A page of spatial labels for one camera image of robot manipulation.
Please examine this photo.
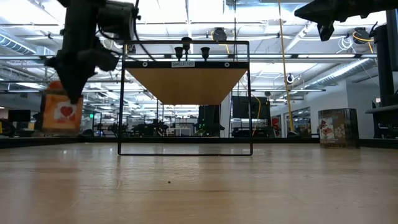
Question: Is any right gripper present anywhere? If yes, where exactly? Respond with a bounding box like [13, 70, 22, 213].
[294, 0, 346, 42]

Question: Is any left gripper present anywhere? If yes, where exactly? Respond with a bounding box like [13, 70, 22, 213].
[45, 6, 121, 105]

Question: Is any orange jar candle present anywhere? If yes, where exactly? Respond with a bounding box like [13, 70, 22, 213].
[37, 80, 85, 136]

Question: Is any grey glass jar candle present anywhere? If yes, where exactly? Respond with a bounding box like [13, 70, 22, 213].
[317, 108, 361, 149]

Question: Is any grey desk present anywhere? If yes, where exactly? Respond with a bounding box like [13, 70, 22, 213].
[365, 104, 398, 140]

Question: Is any black equipment cabinet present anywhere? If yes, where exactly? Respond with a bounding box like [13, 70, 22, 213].
[198, 105, 222, 137]

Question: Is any black ceiling cable reel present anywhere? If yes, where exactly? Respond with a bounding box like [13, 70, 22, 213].
[354, 27, 370, 44]
[213, 27, 228, 42]

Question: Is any yellow hanging cable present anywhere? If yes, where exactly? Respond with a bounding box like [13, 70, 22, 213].
[277, 0, 295, 135]

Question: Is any silver ceiling duct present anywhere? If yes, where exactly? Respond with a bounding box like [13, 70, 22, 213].
[307, 57, 379, 88]
[0, 32, 38, 56]

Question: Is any wooden shelf black metal frame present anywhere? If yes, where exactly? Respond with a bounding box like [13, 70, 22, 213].
[117, 39, 253, 156]

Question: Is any black wall screen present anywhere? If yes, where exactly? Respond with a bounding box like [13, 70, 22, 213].
[231, 95, 270, 119]

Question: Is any black aluminium table frame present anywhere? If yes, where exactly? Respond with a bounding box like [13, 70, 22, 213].
[0, 135, 398, 149]

